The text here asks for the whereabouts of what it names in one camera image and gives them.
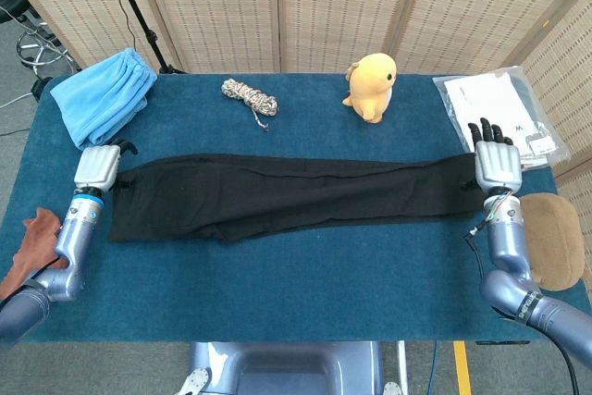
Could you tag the rust orange cloth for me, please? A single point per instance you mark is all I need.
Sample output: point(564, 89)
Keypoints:
point(34, 238)

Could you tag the chrome stool base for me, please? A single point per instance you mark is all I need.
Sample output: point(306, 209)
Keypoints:
point(39, 50)

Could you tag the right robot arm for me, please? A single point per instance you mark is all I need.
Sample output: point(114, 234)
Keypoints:
point(509, 247)

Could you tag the folded light blue fleece garment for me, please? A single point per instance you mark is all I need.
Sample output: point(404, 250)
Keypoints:
point(104, 99)

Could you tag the yellow plush toy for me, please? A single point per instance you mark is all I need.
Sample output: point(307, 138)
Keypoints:
point(370, 90)

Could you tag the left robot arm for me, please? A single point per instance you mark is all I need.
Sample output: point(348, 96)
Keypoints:
point(74, 242)

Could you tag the dark blue table mat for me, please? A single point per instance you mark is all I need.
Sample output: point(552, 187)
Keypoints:
point(296, 284)

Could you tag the black tripod stand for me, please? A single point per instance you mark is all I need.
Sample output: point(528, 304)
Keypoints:
point(139, 11)

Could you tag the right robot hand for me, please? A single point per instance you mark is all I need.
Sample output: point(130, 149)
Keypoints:
point(498, 166)

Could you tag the black trousers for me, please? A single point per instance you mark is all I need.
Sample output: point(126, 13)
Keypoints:
point(277, 196)

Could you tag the brown plush toy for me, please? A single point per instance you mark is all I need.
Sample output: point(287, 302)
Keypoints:
point(555, 238)

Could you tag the blue-grey robot torso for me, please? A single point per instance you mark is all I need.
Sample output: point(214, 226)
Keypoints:
point(282, 367)

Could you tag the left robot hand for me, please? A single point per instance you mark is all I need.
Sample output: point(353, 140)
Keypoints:
point(97, 166)

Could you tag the bamboo folding screen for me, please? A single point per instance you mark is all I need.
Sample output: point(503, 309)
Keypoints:
point(324, 6)

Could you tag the clear plastic bag with papers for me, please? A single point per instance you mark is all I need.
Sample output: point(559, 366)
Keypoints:
point(462, 99)

